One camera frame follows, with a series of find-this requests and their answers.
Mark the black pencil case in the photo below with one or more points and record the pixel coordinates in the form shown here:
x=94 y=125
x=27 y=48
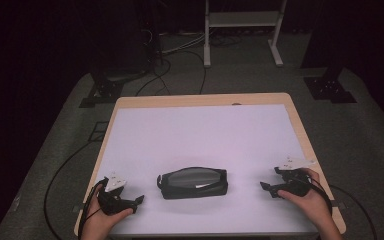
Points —
x=193 y=183

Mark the white metal stand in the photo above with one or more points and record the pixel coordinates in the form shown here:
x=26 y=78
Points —
x=243 y=20

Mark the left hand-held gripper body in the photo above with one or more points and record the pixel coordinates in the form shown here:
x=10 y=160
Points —
x=111 y=201

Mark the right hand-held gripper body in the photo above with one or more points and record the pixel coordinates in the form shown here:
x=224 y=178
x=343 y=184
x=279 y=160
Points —
x=295 y=185

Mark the black square floor frame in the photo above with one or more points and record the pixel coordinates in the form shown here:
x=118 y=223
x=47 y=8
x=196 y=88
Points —
x=97 y=131

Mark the white table mat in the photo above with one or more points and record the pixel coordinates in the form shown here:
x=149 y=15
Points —
x=196 y=140

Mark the person's left hand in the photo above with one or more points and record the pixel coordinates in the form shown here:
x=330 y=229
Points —
x=98 y=223

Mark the person's right hand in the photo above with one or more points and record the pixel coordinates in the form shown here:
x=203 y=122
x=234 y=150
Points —
x=308 y=206

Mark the wooden table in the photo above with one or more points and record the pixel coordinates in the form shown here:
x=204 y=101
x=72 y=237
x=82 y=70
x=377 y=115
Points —
x=200 y=100

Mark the black stand base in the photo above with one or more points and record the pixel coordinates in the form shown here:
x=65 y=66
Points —
x=328 y=88
x=101 y=95

